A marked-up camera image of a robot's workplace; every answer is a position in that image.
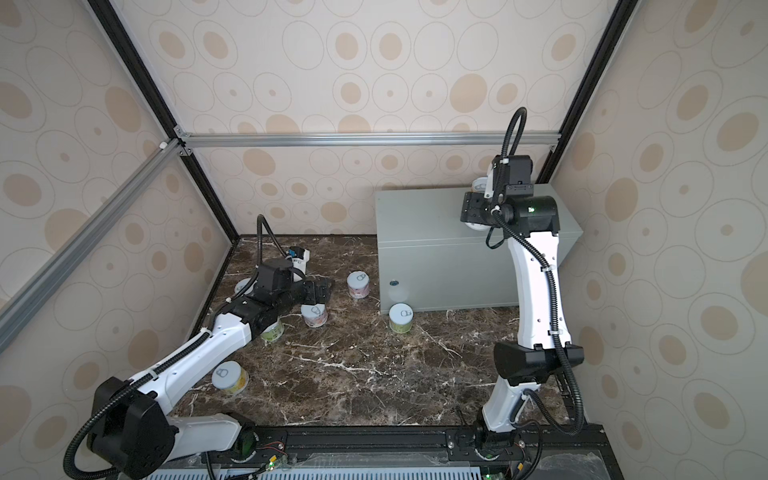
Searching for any orange label can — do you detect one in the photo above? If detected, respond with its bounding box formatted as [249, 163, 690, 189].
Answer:
[471, 176, 488, 194]

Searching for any red label can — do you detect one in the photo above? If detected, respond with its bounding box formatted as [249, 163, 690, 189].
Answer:
[300, 304, 328, 328]

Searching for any yellow green label can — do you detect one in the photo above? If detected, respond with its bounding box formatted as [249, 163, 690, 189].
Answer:
[212, 361, 249, 395]

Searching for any white pink label can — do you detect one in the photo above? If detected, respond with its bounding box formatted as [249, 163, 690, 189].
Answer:
[464, 222, 491, 231]

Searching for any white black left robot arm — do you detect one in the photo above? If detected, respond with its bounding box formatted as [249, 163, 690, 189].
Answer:
[63, 258, 334, 479]

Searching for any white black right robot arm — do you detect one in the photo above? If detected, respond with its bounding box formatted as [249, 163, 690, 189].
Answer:
[460, 192, 585, 436]

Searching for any light green label can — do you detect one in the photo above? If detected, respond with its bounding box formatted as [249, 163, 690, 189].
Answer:
[260, 320, 284, 344]

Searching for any grey metal cabinet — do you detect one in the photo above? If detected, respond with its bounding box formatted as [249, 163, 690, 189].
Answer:
[374, 183, 584, 315]

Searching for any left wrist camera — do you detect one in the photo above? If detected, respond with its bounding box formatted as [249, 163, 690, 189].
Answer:
[287, 246, 311, 274]

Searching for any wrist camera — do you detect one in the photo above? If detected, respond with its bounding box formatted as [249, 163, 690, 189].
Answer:
[287, 246, 311, 274]
[484, 155, 534, 201]

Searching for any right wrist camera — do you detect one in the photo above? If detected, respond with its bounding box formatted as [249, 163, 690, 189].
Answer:
[484, 155, 534, 201]

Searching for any horizontal aluminium rail back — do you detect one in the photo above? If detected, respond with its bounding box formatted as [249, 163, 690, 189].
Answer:
[175, 130, 562, 150]

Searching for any black frame post right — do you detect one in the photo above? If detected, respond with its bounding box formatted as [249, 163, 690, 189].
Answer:
[536, 0, 640, 184]

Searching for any black frame post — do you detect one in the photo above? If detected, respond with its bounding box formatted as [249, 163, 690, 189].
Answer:
[86, 0, 240, 245]
[536, 0, 640, 184]

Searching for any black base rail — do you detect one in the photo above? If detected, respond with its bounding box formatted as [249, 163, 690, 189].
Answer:
[167, 424, 607, 480]

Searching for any black frame post left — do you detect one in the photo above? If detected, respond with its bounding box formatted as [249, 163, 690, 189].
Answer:
[86, 0, 240, 245]

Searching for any diagonal aluminium rail left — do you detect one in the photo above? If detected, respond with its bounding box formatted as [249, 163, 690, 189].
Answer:
[1, 139, 182, 350]

